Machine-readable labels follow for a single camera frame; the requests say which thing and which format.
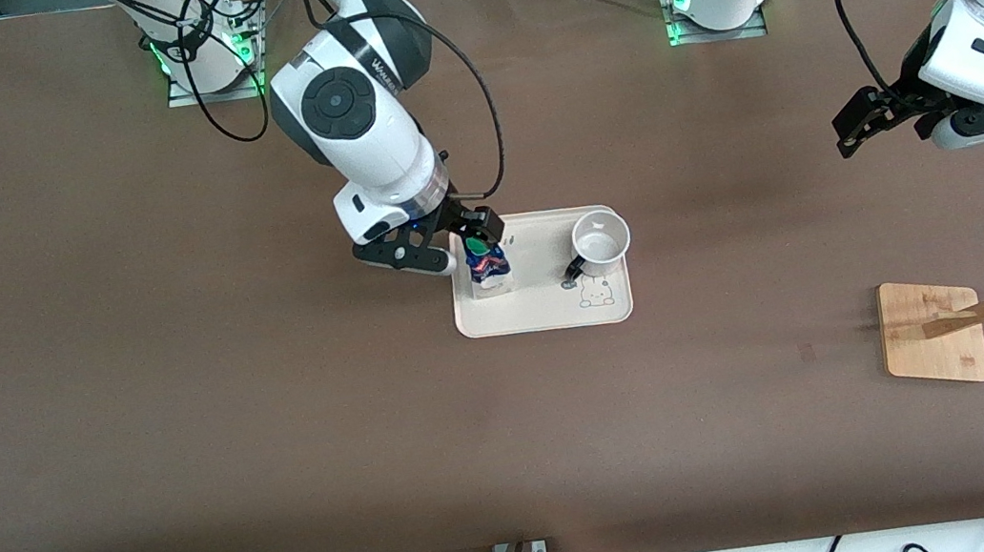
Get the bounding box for cream tray with rabbit print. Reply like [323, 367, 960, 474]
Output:
[442, 199, 636, 346]

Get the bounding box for black base cable loop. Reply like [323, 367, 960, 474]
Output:
[170, 0, 276, 153]

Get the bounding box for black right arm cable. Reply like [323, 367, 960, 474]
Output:
[296, 0, 513, 223]

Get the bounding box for white mug with black handle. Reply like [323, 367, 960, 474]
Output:
[552, 207, 638, 291]

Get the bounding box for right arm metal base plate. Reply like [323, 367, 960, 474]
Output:
[154, 2, 277, 110]

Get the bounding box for blue milk carton green cap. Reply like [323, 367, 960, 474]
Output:
[461, 231, 517, 302]

